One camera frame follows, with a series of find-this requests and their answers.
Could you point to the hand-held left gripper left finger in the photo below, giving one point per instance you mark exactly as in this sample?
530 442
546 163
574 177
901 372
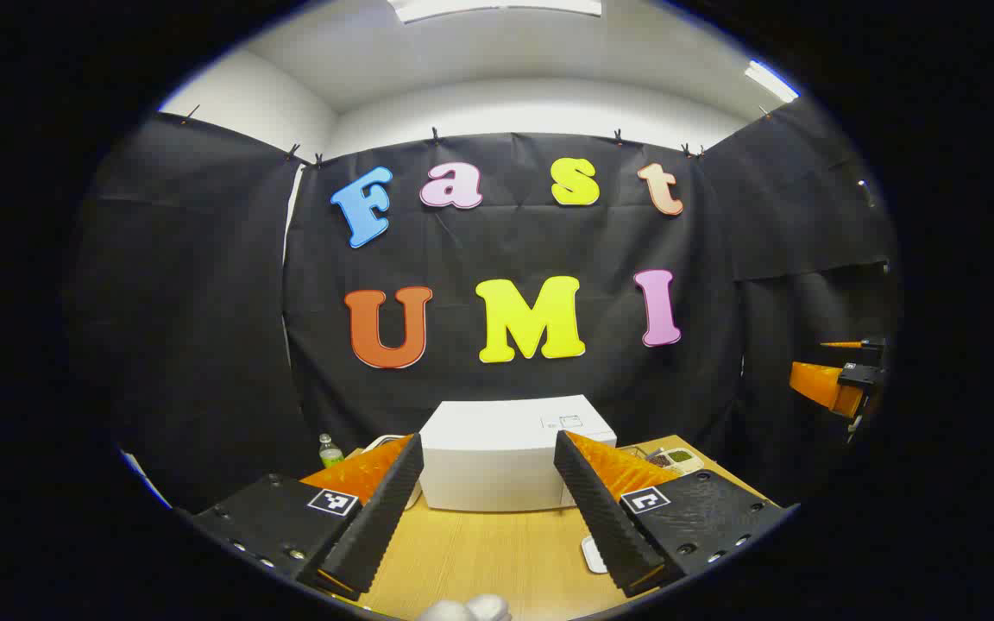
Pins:
385 509

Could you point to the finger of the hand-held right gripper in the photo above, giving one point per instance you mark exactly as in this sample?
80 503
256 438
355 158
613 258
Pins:
825 384
868 346

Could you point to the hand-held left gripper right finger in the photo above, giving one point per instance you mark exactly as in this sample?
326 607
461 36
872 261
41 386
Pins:
605 517

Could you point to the white square plate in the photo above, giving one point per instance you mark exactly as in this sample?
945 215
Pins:
592 554

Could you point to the white microwave oven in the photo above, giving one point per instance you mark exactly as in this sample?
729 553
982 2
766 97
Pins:
497 457

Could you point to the white plastic box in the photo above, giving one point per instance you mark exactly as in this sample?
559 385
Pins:
380 441

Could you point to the green drink bottle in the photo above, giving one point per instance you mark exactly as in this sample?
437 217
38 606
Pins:
330 452

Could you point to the white divided seasoning tray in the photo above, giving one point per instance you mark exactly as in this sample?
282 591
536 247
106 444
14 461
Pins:
678 458

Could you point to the ceiling light panel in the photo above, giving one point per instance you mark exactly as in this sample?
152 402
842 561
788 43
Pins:
770 79
497 7

